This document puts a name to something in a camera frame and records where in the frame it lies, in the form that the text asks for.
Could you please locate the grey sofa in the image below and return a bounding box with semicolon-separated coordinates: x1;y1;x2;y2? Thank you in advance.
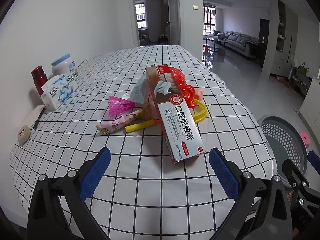
216;30;259;58

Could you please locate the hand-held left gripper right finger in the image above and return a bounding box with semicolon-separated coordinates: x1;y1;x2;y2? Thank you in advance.
209;148;293;240

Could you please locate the red and white toothpaste box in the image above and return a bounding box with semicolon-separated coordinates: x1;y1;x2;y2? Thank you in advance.
146;65;204;165

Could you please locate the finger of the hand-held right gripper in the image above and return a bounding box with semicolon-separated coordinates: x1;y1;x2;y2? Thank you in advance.
307;150;320;175
278;159;313;200

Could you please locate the white jar with blue lid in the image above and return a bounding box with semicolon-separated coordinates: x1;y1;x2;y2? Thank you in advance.
51;54;78;80

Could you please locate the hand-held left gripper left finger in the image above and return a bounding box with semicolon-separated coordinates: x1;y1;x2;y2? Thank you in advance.
27;147;112;240

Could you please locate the pink plastic stool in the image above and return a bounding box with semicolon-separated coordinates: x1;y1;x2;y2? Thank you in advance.
298;131;310;149

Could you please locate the yellow strap ring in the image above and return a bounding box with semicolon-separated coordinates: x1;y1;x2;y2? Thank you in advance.
191;99;208;124

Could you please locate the yellow tube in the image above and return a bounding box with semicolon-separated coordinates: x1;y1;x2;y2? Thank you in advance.
125;119;157;133

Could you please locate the beige round holder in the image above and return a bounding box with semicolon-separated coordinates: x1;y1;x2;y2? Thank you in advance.
17;126;31;145

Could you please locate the white and blue tissue pack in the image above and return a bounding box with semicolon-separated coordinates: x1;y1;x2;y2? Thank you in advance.
41;74;78;110

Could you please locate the pink snack wrapper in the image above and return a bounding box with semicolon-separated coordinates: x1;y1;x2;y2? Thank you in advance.
94;109;148;135

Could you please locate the shoe rack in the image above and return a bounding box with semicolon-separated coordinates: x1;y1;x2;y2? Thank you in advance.
289;66;312;97

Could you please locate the white floor cabinet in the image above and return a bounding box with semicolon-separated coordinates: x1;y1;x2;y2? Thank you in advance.
299;76;320;130

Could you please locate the red bottle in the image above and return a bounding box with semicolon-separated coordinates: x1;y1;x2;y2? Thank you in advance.
31;66;48;96

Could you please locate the white sheathed knife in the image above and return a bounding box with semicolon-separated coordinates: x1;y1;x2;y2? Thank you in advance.
25;104;46;130

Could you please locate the red plastic bag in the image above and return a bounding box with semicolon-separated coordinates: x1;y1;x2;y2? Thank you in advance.
168;67;196;110

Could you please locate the white black-checked tablecloth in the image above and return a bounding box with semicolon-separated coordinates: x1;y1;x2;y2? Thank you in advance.
10;45;278;240

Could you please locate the green bag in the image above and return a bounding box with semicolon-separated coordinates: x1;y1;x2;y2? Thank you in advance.
297;62;310;75

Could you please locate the grey perforated basket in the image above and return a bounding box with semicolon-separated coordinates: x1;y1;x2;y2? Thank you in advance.
257;115;308;180

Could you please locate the light blue printed pouch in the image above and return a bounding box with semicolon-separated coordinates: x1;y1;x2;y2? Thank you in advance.
129;76;152;104

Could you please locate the dark coffee table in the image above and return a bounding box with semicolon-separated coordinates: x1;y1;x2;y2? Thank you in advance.
205;37;227;53

